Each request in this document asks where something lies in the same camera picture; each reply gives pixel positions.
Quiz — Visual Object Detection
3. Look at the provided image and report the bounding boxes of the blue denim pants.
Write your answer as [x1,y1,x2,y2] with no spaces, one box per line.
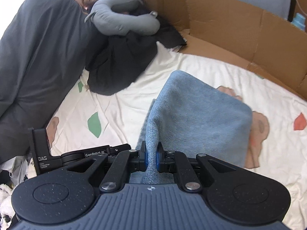
[130,70,252,184]

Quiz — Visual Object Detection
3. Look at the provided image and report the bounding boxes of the cream bear print bedsheet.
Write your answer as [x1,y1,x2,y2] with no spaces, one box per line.
[23,41,307,230]

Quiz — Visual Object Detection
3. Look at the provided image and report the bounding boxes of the white black fluffy blanket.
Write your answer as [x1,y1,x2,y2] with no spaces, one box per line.
[0,156,32,230]

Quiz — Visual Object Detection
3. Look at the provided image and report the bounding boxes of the black garment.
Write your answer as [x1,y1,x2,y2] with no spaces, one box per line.
[85,15,186,96]

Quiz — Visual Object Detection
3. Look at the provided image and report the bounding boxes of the dark grey pillow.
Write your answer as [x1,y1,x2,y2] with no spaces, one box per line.
[0,0,106,165]

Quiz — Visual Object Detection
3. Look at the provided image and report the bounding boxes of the grey neck pillow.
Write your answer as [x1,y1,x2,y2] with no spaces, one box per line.
[84,0,160,36]

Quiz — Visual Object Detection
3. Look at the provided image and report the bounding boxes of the brown cardboard sheet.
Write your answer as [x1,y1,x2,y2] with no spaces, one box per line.
[143,0,306,98]

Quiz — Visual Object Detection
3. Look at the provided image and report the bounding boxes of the teal cap detergent bottle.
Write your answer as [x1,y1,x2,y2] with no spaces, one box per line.
[291,13,306,31]

